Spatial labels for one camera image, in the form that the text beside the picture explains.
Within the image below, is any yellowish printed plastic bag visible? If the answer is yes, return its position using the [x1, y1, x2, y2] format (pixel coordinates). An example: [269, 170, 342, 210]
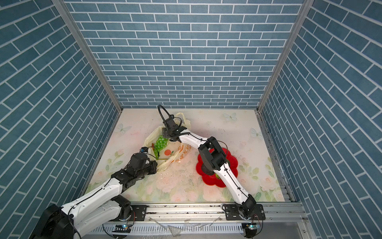
[143, 126, 191, 171]

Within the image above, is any red flower shaped plate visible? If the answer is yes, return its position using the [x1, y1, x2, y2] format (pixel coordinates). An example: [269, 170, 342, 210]
[196, 148, 238, 188]

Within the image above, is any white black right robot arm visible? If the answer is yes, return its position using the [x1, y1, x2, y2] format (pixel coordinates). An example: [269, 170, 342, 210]
[162, 126, 257, 220]

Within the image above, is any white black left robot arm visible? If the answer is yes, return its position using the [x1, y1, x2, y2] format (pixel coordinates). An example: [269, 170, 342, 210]
[30, 160, 157, 239]

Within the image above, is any green fake grapes bunch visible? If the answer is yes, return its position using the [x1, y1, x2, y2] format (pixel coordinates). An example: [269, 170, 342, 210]
[154, 135, 169, 151]

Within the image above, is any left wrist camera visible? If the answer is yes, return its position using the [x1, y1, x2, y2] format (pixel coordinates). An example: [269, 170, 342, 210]
[139, 146, 149, 153]

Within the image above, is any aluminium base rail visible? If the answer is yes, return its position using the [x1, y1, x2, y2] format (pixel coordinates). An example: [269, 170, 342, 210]
[62, 201, 308, 237]

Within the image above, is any aluminium left corner post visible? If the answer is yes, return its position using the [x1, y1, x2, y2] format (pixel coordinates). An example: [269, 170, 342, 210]
[52, 0, 123, 114]

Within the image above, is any aluminium corner post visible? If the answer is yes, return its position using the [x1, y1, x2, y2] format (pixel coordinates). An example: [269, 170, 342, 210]
[257, 0, 314, 113]
[52, 0, 123, 114]

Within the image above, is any aluminium right corner post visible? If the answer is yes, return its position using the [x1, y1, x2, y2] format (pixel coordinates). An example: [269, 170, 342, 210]
[257, 0, 314, 113]

